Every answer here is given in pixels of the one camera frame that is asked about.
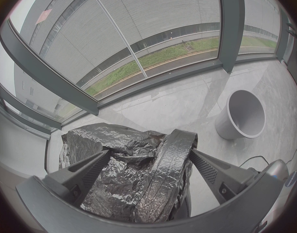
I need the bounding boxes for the white trash bin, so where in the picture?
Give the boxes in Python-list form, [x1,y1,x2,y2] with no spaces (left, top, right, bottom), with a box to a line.
[215,90,266,140]

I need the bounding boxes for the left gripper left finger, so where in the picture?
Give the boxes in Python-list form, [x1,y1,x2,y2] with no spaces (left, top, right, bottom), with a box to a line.
[44,150,112,208]

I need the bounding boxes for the window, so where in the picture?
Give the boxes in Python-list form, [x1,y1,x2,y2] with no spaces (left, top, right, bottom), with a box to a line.
[0,0,294,140]

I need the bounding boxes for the black cable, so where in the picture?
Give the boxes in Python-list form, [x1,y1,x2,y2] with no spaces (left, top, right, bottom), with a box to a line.
[239,155,270,167]

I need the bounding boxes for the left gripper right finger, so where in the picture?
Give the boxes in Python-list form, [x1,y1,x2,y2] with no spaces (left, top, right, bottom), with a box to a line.
[189,150,257,205]

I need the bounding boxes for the black plastic bag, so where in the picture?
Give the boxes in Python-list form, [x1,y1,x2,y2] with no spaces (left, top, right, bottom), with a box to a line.
[59,123,198,223]

